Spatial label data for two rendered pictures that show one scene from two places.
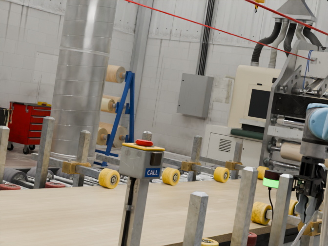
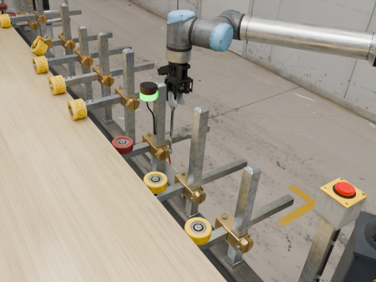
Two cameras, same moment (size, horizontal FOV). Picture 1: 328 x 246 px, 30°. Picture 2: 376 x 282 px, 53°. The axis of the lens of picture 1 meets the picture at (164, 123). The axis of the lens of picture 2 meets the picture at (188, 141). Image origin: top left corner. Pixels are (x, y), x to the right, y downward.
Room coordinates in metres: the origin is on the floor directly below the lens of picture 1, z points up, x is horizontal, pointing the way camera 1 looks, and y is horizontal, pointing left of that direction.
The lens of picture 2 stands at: (1.51, 0.72, 1.74)
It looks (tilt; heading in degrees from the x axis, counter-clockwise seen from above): 34 degrees down; 287
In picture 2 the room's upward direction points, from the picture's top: 4 degrees clockwise
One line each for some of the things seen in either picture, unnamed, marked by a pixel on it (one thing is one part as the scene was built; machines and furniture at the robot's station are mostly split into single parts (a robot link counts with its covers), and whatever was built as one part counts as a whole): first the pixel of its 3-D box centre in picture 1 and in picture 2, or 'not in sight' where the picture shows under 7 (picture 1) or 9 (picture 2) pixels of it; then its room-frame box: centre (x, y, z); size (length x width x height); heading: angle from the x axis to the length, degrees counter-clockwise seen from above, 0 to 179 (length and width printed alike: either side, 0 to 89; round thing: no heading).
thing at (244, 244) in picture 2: not in sight; (233, 233); (1.59, -0.13, 0.82); 0.13 x 0.06 x 0.05; 143
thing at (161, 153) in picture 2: not in sight; (155, 147); (1.99, -0.43, 0.85); 0.13 x 0.06 x 0.05; 143
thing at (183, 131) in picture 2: not in sight; (183, 130); (1.91, -0.56, 0.87); 0.09 x 0.07 x 0.02; 53
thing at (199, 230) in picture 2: not in sight; (197, 239); (1.68, -0.03, 0.85); 0.08 x 0.08 x 0.11
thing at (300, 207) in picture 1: (299, 208); (173, 102); (1.93, -0.47, 1.04); 0.06 x 0.03 x 0.09; 143
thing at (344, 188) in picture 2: (144, 144); (344, 189); (1.36, 0.04, 1.22); 0.04 x 0.04 x 0.02
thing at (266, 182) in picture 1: (272, 182); (148, 94); (2.00, -0.38, 1.11); 0.06 x 0.06 x 0.02
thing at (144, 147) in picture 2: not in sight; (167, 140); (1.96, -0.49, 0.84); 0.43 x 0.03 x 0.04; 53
